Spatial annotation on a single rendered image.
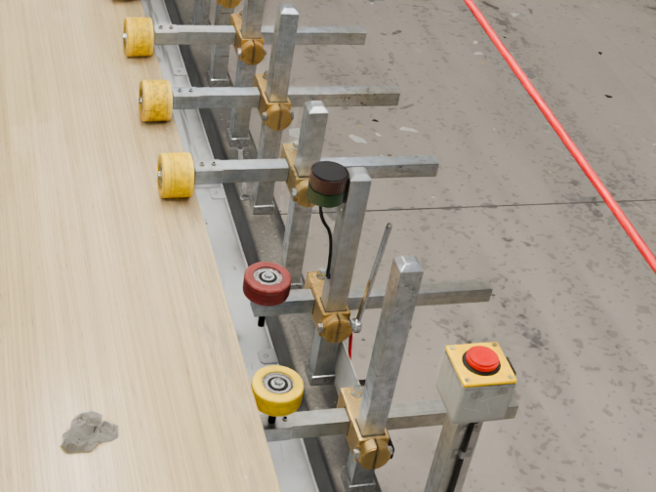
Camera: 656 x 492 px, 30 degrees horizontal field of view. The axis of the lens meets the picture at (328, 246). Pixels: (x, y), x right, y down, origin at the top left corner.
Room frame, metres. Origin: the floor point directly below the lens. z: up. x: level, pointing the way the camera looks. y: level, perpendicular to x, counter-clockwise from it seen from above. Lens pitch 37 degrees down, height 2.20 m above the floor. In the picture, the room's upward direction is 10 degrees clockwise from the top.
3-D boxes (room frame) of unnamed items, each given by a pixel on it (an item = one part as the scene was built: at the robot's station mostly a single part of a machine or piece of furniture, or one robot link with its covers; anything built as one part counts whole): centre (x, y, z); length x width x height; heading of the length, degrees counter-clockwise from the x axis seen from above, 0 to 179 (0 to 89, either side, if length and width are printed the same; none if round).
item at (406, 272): (1.36, -0.12, 0.93); 0.04 x 0.04 x 0.48; 21
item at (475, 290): (1.66, -0.09, 0.84); 0.43 x 0.03 x 0.04; 111
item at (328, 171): (1.58, 0.02, 1.04); 0.06 x 0.06 x 0.22; 21
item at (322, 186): (1.58, 0.02, 1.14); 0.06 x 0.06 x 0.02
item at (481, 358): (1.12, -0.21, 1.22); 0.04 x 0.04 x 0.02
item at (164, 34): (2.34, 0.24, 0.95); 0.50 x 0.04 x 0.04; 111
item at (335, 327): (1.61, -0.02, 0.85); 0.14 x 0.06 x 0.05; 21
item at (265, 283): (1.59, 0.09, 0.85); 0.08 x 0.08 x 0.11
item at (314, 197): (1.58, 0.02, 1.11); 0.06 x 0.06 x 0.02
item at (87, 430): (1.18, 0.29, 0.91); 0.09 x 0.07 x 0.02; 139
